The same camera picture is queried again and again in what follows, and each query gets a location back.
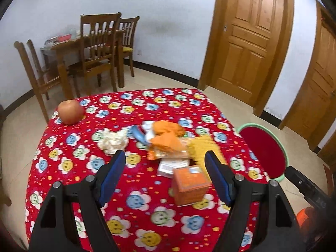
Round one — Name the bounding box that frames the white tissue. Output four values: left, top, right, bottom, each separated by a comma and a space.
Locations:
97, 128, 129, 155

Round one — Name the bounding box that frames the red floral tablecloth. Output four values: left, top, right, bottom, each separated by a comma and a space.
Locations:
24, 88, 271, 252

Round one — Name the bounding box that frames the small orange carton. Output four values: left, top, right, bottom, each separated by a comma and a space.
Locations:
172, 165, 212, 206

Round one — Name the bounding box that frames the wooden dining chair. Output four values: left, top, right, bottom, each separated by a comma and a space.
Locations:
68, 13, 124, 97
26, 39, 53, 100
115, 16, 140, 78
14, 41, 74, 122

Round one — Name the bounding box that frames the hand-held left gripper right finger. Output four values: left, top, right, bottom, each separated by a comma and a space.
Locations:
205, 151, 307, 252

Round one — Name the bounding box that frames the wooden dining table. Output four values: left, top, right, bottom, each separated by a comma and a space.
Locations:
40, 30, 126, 100

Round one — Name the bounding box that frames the orange plastic stool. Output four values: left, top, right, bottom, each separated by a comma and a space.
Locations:
296, 207, 314, 231

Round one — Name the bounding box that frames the red bin with green rim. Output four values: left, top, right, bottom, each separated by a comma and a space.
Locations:
236, 123, 289, 183

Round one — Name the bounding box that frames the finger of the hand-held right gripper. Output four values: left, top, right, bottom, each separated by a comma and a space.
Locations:
285, 165, 329, 208

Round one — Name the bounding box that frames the red apple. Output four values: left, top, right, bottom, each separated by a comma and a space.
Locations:
58, 99, 85, 125

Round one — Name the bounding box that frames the blue and white plastic wrapper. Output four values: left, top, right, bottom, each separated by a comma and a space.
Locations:
131, 121, 155, 147

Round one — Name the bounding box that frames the orange and white snack packet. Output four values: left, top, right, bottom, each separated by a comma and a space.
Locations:
146, 147, 191, 161

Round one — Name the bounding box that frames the yellow knitted cloth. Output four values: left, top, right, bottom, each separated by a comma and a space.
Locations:
188, 135, 225, 167

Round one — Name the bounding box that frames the wooden panel door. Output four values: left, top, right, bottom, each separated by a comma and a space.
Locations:
199, 0, 294, 116
278, 0, 336, 153

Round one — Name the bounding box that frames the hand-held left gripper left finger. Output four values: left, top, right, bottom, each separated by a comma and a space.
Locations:
29, 150, 126, 252

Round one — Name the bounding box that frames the white flat box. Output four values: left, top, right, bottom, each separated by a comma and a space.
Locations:
157, 157, 191, 177

